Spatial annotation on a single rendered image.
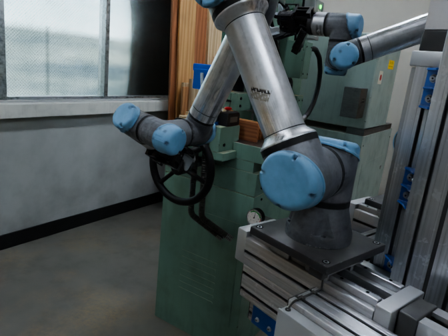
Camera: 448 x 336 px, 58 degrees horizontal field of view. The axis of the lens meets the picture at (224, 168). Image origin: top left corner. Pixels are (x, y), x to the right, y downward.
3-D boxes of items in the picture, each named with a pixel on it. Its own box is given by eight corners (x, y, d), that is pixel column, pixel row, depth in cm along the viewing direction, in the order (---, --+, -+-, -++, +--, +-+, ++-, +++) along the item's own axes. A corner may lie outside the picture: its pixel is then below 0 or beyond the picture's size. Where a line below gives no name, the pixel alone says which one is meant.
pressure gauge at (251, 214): (244, 228, 146) (247, 207, 144) (249, 225, 149) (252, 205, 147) (259, 233, 143) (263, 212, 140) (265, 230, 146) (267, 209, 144)
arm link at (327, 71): (324, 74, 125) (330, 37, 123) (321, 73, 136) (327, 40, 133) (350, 77, 124) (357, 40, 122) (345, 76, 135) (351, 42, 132)
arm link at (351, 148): (359, 197, 92) (371, 139, 89) (337, 209, 82) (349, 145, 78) (311, 183, 99) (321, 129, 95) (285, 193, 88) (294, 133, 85)
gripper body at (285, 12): (283, 3, 137) (317, 3, 131) (287, 25, 143) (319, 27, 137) (274, 15, 134) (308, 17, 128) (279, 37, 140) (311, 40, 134)
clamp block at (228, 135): (187, 145, 150) (188, 121, 148) (207, 141, 161) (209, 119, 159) (219, 153, 143) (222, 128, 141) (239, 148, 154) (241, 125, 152)
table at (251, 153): (141, 141, 163) (142, 126, 161) (187, 134, 188) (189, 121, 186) (276, 176, 132) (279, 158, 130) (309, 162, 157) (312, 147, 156)
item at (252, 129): (201, 131, 166) (203, 113, 164) (203, 130, 167) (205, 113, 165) (255, 143, 153) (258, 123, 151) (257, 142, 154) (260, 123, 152)
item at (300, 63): (282, 76, 171) (287, 39, 167) (291, 77, 178) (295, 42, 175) (301, 79, 167) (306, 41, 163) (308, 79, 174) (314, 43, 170)
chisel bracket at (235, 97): (221, 112, 164) (223, 91, 162) (239, 111, 176) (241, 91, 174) (237, 115, 161) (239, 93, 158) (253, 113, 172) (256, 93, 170)
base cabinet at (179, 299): (153, 315, 189) (162, 171, 171) (220, 270, 237) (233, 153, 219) (233, 359, 166) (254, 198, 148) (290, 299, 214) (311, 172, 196)
